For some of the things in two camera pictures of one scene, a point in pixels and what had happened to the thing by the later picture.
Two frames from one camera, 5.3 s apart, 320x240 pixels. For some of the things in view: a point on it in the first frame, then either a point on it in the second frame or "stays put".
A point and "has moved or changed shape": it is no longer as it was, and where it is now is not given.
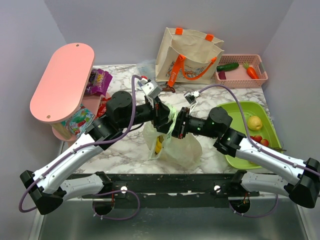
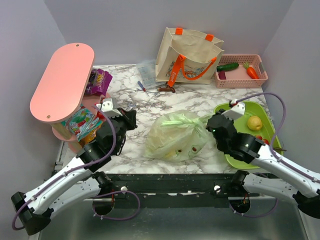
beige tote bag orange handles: (187, 57) stays put
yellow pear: (254, 123) stays put
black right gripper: (179, 129) to (218, 112)
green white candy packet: (78, 123) stays put
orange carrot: (250, 71) stays put
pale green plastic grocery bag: (186, 152) has moved or changed shape
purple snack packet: (99, 83) stays put
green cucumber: (227, 67) stays put
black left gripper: (161, 113) to (128, 117)
